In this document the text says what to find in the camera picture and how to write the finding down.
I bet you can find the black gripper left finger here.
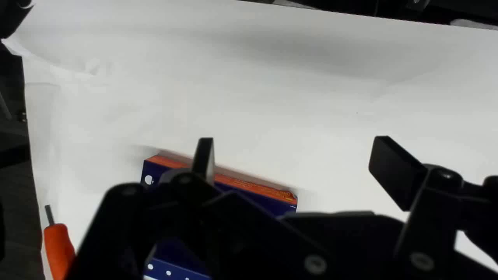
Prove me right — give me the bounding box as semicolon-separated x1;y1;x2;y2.
67;138;333;280

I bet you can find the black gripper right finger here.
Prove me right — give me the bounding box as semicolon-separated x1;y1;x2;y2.
367;136;498;280

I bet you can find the orange handled screwdriver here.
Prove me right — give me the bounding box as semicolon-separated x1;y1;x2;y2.
42;204;78;280

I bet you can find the blue metal rack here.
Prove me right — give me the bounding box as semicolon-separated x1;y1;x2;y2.
140;152;299;280

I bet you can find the white paper table cover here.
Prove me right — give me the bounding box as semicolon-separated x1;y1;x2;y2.
2;0;498;280

